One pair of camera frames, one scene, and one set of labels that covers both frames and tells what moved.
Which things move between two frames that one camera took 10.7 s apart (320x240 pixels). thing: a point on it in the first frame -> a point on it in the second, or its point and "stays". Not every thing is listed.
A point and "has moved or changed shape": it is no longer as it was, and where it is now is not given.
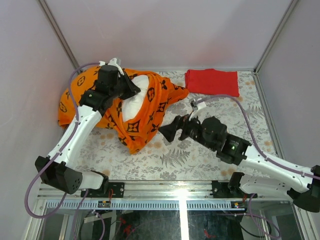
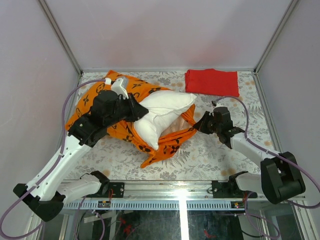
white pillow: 132,105 -> 163,108
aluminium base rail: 159,195 stays
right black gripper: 169,131 -> 201,126
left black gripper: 132,89 -> 137,110
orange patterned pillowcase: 134,133 has moved or changed shape
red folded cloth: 210,81 stays
